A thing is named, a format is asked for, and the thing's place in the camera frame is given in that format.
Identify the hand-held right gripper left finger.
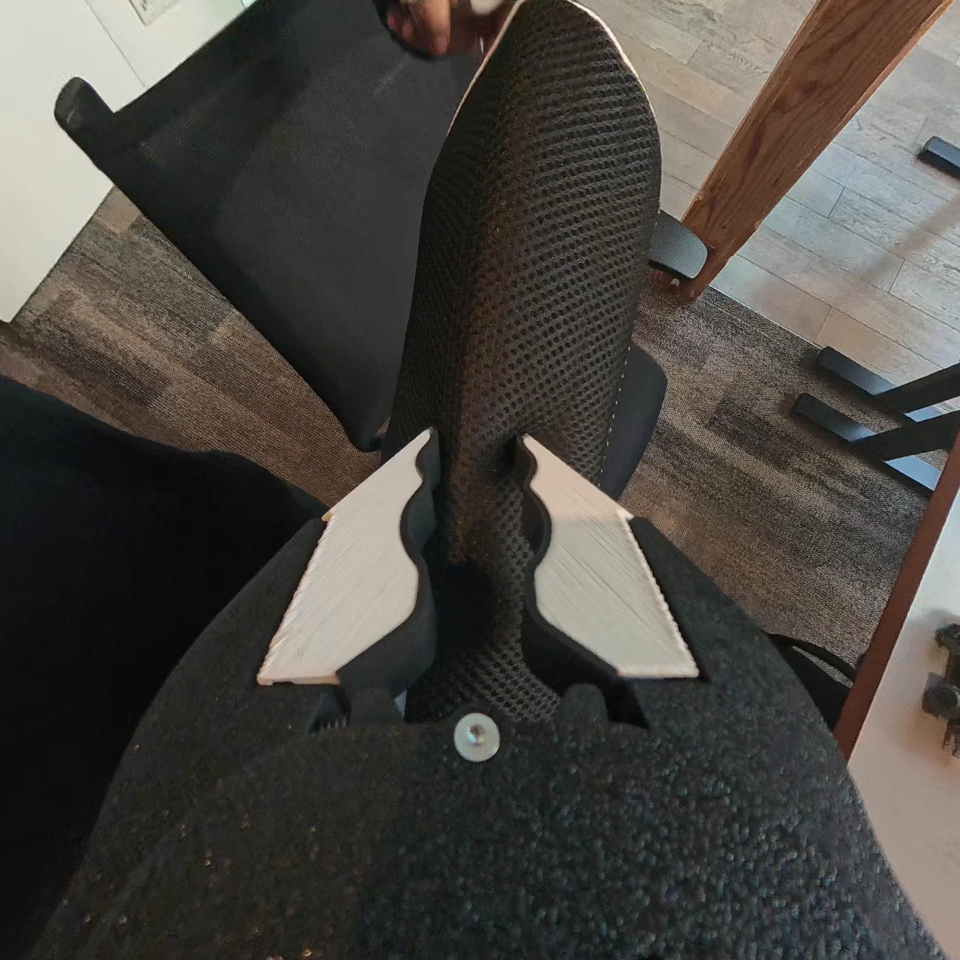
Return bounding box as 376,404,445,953
256,427,441,715

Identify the black metal desk frame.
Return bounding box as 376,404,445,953
793,343,960,495

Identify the black mesh office chair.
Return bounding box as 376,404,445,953
55,0,670,502

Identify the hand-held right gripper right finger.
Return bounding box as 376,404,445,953
513,433,700,729

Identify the wooden table leg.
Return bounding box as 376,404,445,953
681,0,955,303

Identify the black metal foot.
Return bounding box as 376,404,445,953
918,135,960,181

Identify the person's left hand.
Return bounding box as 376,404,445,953
384,0,513,60

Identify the black chair base foot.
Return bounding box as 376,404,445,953
648,212,711,291

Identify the dark toy brick model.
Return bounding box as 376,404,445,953
920,619,960,757

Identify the black mesh pad pale rim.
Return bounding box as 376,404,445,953
381,0,663,725

